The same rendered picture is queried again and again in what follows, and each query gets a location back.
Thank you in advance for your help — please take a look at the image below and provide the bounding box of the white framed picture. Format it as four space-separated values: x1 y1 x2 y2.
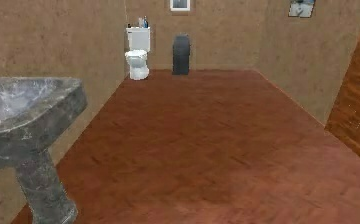
169 0 191 12

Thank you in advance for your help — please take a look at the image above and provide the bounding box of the brown wooden door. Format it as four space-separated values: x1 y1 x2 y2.
324 11 360 167

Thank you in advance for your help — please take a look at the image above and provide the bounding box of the grey marble pedestal sink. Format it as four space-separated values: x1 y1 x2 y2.
0 76 89 224

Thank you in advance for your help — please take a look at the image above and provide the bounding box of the black metal trash can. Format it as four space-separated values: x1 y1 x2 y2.
172 33 191 76

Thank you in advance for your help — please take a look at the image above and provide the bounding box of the white toilet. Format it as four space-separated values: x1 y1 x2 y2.
124 26 152 81

